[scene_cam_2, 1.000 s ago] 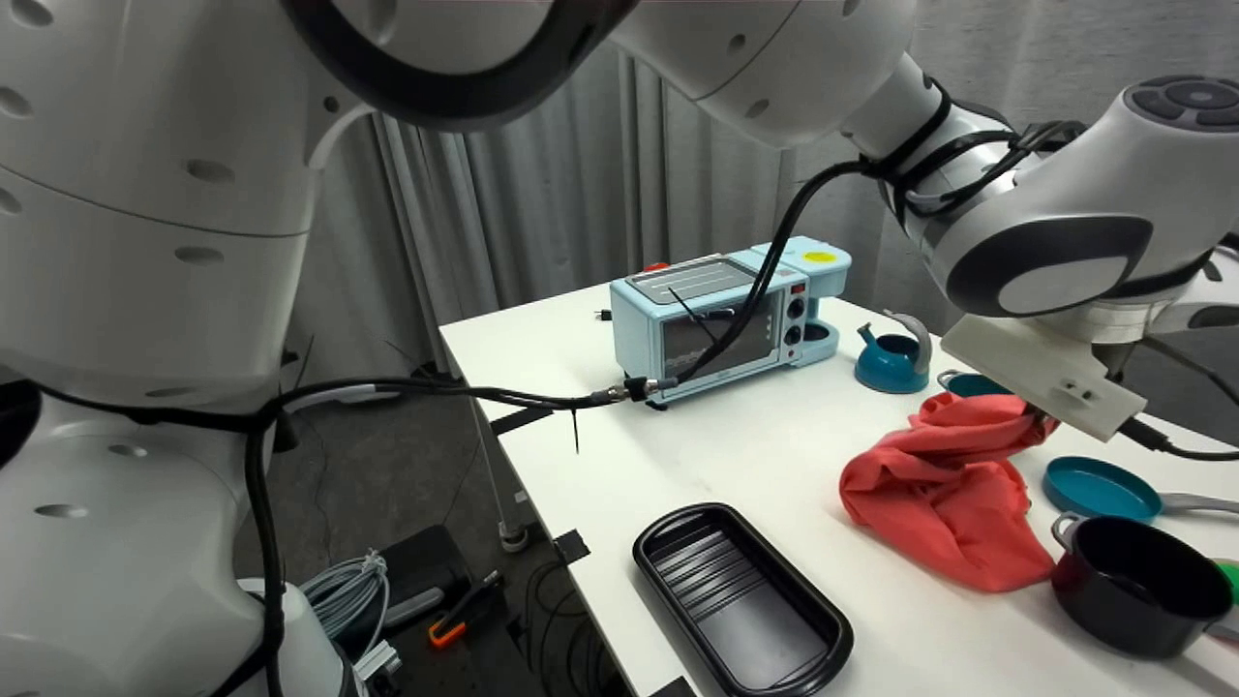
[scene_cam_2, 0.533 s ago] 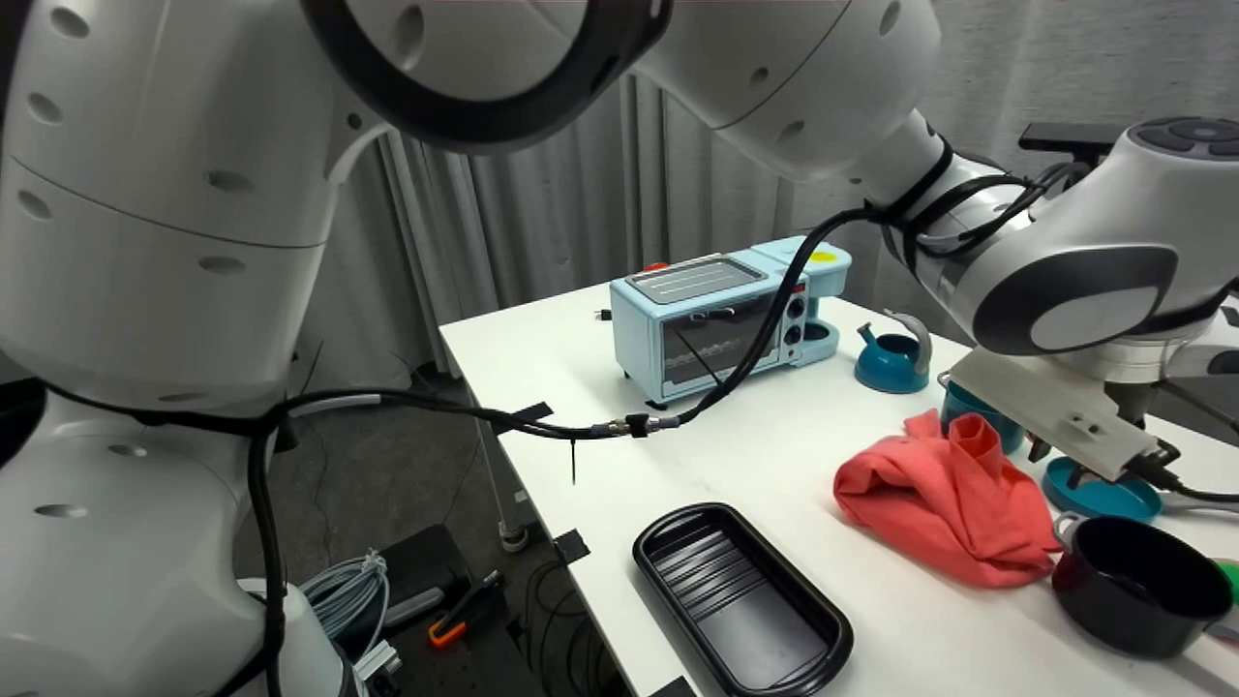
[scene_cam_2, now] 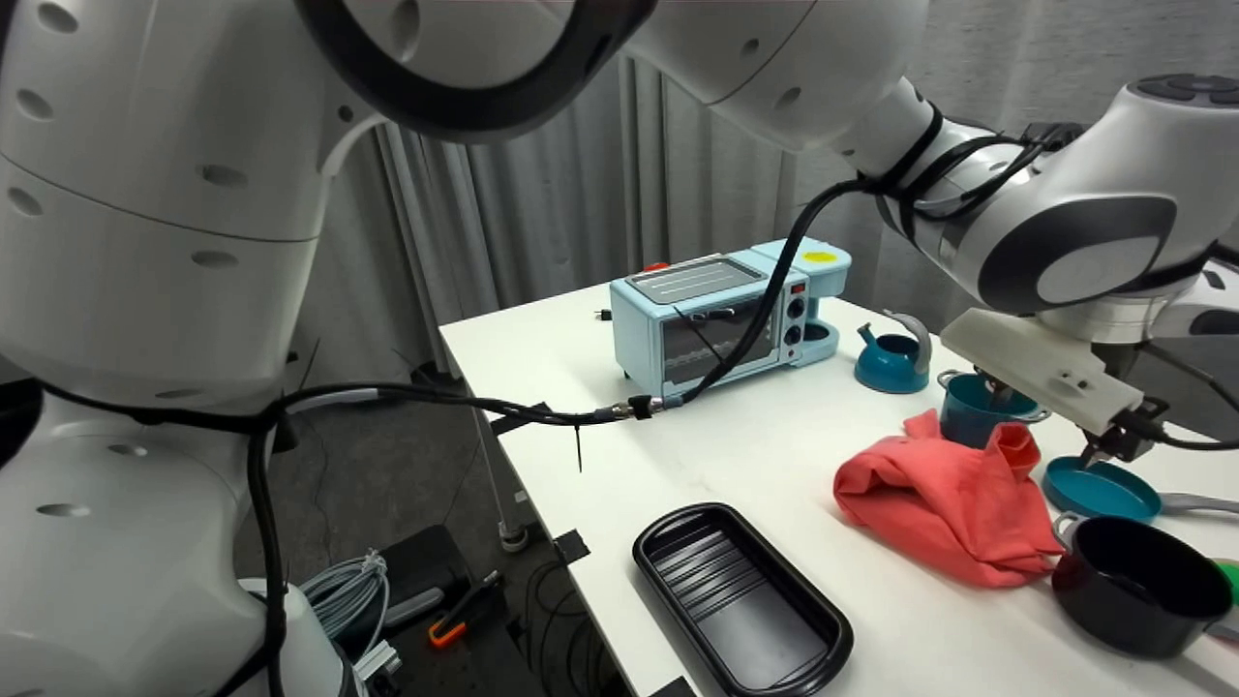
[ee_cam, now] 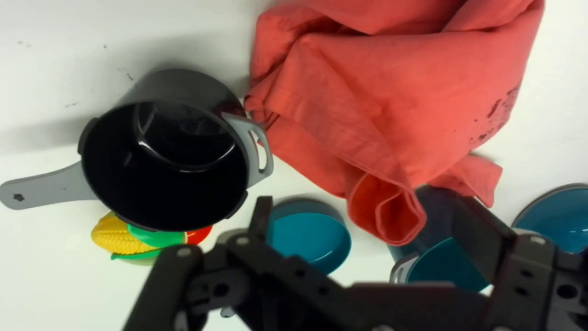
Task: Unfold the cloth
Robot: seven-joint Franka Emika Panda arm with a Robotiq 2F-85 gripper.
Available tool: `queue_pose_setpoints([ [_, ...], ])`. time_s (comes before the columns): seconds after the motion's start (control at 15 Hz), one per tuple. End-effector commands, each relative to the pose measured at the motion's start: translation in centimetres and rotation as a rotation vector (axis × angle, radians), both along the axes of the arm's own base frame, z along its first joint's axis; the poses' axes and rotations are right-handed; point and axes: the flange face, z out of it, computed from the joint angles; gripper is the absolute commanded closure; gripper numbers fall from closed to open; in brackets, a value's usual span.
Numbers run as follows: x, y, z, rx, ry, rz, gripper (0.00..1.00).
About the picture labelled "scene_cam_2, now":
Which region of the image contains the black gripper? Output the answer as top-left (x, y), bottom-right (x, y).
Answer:
top-left (1080, 396), bottom-right (1172, 467)

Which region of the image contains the red cloth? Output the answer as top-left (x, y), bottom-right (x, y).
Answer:
top-left (830, 408), bottom-right (1070, 595)

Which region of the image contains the small teal pot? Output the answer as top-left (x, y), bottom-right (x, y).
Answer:
top-left (935, 367), bottom-right (1047, 453)

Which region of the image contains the black cooking pot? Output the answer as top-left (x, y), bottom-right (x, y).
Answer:
top-left (1049, 511), bottom-right (1239, 662)

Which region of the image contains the teal toy kettle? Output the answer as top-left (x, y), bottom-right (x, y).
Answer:
top-left (852, 305), bottom-right (937, 398)

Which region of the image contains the black ridged tray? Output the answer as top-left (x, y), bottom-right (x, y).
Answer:
top-left (629, 498), bottom-right (860, 697)

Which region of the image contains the light blue toaster oven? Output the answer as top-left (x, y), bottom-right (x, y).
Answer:
top-left (603, 235), bottom-right (857, 409)

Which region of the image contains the grey table leg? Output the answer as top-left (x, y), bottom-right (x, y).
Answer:
top-left (466, 409), bottom-right (534, 558)

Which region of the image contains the grey curtain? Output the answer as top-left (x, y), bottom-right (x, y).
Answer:
top-left (305, 0), bottom-right (1239, 392)

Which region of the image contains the large orange black clamp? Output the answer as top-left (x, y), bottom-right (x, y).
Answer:
top-left (424, 564), bottom-right (509, 656)

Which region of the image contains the grey coiled cable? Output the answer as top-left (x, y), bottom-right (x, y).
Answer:
top-left (293, 551), bottom-right (394, 666)

